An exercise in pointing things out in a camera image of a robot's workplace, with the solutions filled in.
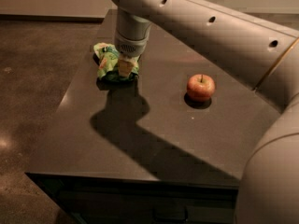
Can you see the dark drawer with handle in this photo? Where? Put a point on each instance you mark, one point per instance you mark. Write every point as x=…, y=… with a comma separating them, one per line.
x=151, y=206

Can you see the red apple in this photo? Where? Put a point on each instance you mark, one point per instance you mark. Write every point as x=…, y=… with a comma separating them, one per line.
x=200, y=88

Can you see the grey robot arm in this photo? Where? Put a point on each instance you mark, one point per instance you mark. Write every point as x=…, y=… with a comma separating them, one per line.
x=261, y=55

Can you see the green rice chip bag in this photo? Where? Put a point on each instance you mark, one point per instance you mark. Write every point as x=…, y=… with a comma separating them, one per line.
x=108, y=56

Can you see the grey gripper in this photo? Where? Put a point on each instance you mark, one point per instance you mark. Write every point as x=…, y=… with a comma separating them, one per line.
x=130, y=47

